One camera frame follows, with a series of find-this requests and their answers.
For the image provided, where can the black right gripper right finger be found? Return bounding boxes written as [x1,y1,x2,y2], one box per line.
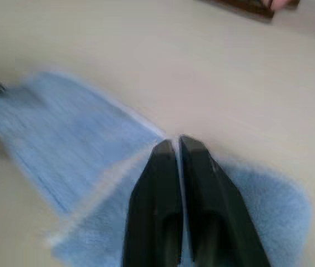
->
[178,134,272,267]

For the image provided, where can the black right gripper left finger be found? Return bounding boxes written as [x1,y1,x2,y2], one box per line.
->
[121,139,184,267]

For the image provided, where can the dark brown wooden board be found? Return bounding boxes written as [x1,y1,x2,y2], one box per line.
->
[197,0,299,19]

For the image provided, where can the person's bare hand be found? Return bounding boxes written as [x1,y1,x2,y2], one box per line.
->
[268,0,297,10]

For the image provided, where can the light blue towel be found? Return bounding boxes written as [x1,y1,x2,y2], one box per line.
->
[0,71,313,267]

